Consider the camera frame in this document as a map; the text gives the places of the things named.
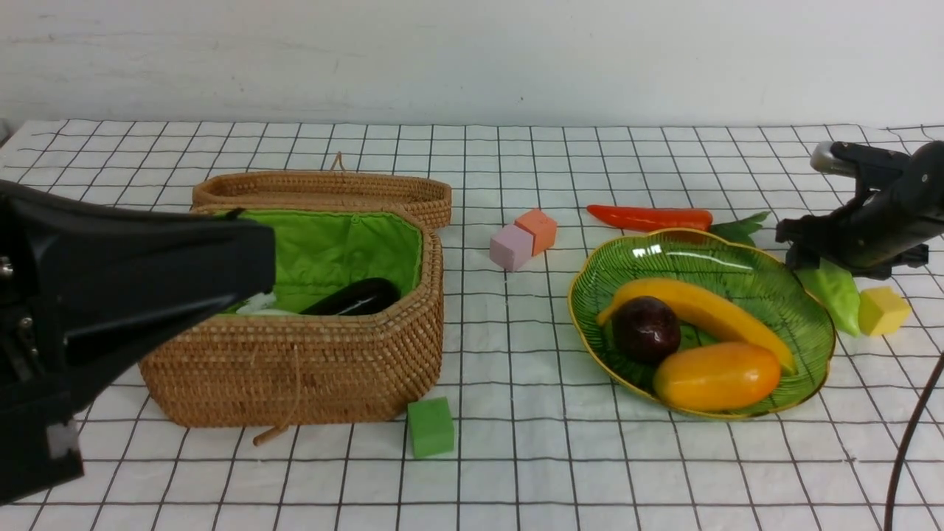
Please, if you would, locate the yellow banana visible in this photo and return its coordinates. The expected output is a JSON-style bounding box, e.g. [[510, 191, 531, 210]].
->
[[596, 277, 798, 375]]

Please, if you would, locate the orange foam cube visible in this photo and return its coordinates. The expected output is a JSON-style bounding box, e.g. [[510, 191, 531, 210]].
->
[[515, 208, 558, 257]]

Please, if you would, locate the orange yellow mango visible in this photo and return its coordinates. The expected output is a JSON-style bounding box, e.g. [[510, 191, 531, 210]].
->
[[652, 341, 782, 413]]

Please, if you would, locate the white radish with leaves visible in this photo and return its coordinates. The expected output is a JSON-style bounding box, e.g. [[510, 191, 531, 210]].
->
[[234, 292, 298, 316]]

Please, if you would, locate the woven rattan basket green lining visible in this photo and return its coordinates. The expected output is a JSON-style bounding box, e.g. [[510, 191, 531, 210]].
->
[[139, 204, 445, 429]]

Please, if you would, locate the purple eggplant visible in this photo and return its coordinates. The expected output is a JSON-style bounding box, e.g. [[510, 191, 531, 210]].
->
[[300, 277, 401, 316]]

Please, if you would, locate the green leaf-shaped glass plate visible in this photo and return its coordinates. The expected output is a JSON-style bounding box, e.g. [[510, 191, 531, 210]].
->
[[567, 229, 836, 420]]

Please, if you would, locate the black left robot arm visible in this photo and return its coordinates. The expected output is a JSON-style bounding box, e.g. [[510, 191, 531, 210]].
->
[[1, 181, 276, 504]]

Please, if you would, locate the light green bitter gourd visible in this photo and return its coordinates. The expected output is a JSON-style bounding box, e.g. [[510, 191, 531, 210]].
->
[[794, 260, 861, 337]]

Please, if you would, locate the pink foam cube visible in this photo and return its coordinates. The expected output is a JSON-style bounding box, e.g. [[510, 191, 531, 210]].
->
[[489, 224, 534, 271]]

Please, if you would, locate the yellow foam cube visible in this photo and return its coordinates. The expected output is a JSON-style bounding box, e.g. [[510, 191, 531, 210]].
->
[[858, 286, 912, 336]]

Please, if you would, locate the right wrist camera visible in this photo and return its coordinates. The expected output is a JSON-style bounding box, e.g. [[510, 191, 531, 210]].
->
[[809, 141, 911, 188]]

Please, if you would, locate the orange carrot with leaves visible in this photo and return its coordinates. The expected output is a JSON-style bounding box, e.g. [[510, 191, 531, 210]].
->
[[586, 204, 770, 246]]

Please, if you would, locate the dark purple mangosteen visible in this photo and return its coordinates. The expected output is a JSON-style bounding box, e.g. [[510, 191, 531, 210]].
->
[[609, 296, 682, 366]]

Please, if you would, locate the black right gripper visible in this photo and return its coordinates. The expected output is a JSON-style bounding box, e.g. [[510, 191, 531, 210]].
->
[[775, 140, 943, 281]]

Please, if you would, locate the white checkered tablecloth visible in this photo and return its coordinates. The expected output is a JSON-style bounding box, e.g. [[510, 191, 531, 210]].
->
[[2, 119, 942, 530]]

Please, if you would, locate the woven rattan basket lid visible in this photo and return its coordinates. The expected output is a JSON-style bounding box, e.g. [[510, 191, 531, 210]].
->
[[192, 156, 452, 229]]

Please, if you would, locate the green foam cube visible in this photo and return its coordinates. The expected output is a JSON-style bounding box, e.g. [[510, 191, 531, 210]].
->
[[407, 397, 456, 459]]

